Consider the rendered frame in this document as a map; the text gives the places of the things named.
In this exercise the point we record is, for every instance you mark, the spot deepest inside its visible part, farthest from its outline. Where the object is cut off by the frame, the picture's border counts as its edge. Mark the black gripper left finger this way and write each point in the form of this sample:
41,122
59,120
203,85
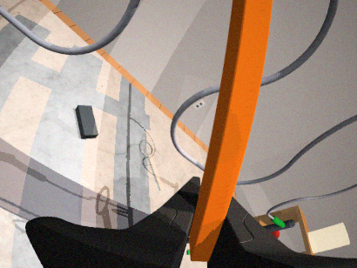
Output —
158,241

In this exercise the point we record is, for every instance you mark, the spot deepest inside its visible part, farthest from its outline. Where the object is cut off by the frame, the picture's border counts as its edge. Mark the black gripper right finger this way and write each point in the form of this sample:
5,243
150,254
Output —
244,243

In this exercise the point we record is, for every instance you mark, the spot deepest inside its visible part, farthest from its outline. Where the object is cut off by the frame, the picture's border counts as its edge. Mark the black rectangular block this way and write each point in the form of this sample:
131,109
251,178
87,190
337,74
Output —
87,125

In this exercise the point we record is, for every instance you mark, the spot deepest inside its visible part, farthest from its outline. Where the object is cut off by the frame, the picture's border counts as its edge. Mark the orange handle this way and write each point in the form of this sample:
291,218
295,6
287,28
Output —
238,97

